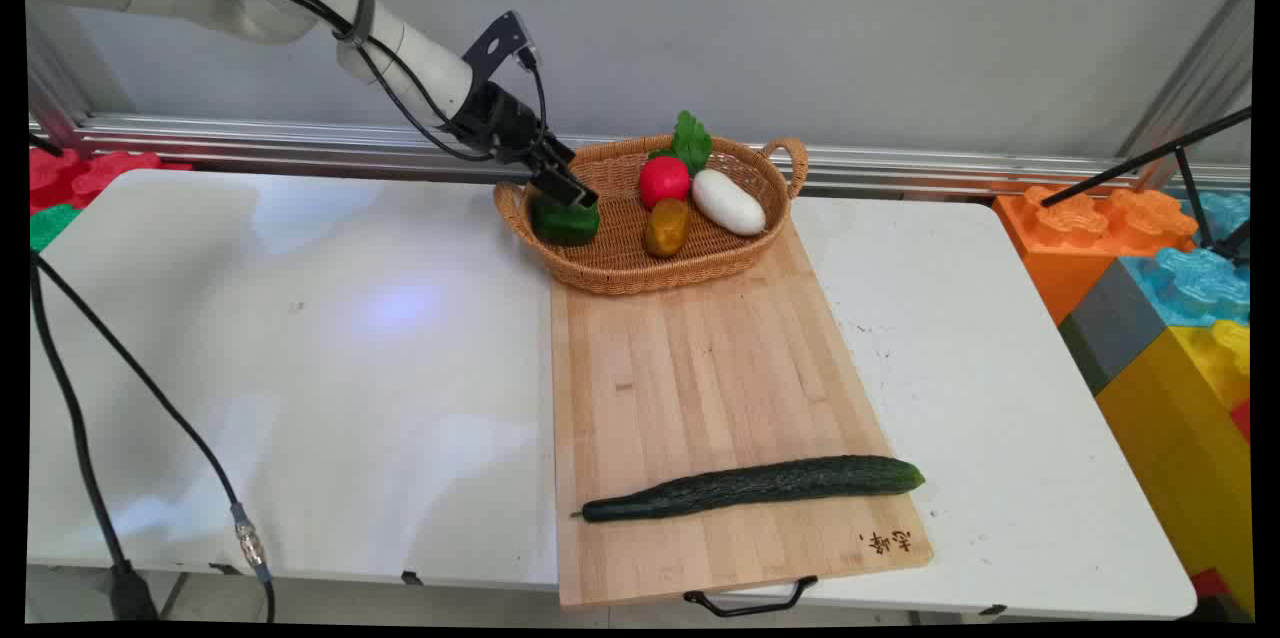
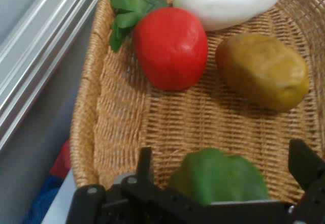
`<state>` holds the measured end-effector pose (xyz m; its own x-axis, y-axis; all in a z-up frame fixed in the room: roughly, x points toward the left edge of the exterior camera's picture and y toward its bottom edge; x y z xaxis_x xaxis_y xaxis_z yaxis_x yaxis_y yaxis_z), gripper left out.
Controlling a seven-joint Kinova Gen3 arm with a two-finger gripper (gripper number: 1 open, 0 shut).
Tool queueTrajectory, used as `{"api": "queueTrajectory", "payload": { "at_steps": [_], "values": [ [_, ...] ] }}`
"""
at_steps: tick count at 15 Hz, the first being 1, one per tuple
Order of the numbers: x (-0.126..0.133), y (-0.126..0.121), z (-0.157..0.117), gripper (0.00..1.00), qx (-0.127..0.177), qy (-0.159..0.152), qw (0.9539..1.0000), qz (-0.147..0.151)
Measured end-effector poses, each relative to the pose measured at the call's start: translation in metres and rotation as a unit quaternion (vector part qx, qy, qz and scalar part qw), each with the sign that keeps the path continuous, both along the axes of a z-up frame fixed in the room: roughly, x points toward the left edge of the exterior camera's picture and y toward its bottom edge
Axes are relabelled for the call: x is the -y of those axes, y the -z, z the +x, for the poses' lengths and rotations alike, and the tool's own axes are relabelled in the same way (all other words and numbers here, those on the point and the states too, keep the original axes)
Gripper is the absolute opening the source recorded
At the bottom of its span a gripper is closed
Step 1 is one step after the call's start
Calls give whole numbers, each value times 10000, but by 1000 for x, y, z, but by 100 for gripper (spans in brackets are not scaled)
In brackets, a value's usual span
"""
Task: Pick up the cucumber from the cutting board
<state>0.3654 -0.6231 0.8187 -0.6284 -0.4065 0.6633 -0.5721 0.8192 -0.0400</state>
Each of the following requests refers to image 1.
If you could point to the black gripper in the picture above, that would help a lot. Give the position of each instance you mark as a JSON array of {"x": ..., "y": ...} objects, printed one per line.
[{"x": 500, "y": 123}]

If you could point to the long dark green cucumber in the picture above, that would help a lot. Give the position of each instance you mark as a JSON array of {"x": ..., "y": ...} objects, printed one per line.
[{"x": 760, "y": 486}]

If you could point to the green toy bell pepper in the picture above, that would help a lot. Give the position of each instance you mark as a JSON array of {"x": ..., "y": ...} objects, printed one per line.
[{"x": 562, "y": 223}]

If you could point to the red toy tomato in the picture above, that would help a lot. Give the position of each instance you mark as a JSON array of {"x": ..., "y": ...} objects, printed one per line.
[{"x": 664, "y": 181}]

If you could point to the woven wicker basket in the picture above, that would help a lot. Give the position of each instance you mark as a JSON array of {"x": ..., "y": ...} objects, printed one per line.
[{"x": 620, "y": 263}]

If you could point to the brown potato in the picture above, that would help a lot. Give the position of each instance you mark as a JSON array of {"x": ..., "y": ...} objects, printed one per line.
[{"x": 666, "y": 228}]

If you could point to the green toy lettuce leaf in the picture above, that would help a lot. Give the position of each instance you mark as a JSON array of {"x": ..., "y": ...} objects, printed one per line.
[{"x": 692, "y": 140}]

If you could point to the white toy radish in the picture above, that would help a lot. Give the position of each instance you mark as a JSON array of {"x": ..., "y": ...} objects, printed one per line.
[{"x": 728, "y": 202}]

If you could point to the wooden cutting board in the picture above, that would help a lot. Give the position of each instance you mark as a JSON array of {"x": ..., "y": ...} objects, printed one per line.
[{"x": 700, "y": 388}]

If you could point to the red giant building block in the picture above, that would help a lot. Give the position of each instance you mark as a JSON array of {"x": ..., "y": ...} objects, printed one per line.
[{"x": 85, "y": 173}]

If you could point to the green giant building block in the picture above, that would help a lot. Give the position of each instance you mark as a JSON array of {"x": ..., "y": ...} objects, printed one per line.
[{"x": 50, "y": 226}]

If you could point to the orange giant building block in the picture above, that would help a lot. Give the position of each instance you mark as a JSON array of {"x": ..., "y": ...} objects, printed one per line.
[{"x": 1075, "y": 238}]

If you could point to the grey giant building block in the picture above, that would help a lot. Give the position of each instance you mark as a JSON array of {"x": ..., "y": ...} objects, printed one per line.
[{"x": 1115, "y": 328}]

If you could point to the black tripod stand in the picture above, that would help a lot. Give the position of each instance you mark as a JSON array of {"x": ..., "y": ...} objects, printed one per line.
[{"x": 1185, "y": 173}]

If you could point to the blue giant building block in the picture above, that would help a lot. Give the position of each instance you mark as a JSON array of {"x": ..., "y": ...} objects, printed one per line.
[{"x": 1195, "y": 283}]

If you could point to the yellow giant building block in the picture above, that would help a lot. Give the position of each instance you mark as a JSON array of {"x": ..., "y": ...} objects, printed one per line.
[{"x": 1185, "y": 438}]

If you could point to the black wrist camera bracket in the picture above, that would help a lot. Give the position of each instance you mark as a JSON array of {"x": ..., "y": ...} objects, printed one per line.
[{"x": 497, "y": 40}]

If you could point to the aluminium frame rail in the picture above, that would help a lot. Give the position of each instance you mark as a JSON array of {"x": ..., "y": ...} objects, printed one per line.
[{"x": 300, "y": 143}]

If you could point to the aluminium frame post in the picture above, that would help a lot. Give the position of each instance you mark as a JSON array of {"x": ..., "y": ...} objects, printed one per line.
[{"x": 1200, "y": 78}]

